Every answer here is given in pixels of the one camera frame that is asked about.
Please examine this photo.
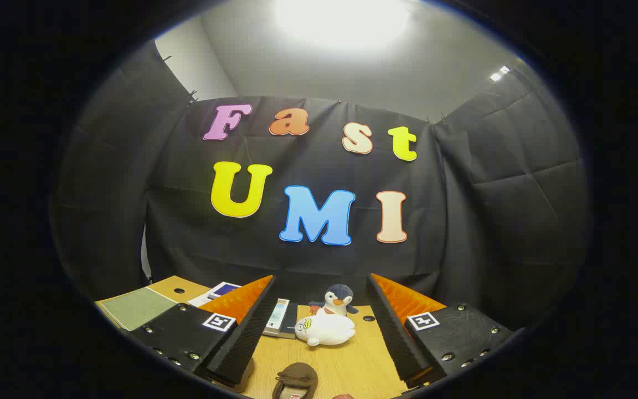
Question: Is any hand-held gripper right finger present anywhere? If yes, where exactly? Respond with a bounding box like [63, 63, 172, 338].
[367, 273, 514, 388]

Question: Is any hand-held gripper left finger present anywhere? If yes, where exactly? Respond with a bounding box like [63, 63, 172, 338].
[129, 275, 279, 388]

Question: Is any green fabric storage box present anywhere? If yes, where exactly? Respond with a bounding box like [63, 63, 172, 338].
[96, 287, 178, 332]

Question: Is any white book pale blue cover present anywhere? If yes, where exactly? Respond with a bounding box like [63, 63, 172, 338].
[264, 298, 291, 336]

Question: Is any black book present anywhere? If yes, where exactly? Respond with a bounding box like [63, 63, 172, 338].
[280, 302, 299, 340]

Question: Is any white book blue photo cover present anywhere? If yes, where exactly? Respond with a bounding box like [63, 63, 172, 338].
[207, 282, 242, 301]

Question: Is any penguin plush toy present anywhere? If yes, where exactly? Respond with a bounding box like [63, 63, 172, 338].
[308, 284, 359, 318]

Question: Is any white seal plush toy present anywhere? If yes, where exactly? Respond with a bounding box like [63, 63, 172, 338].
[295, 314, 357, 347]

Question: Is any bright ceiling light panel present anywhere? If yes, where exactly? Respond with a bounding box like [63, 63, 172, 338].
[272, 0, 414, 53]

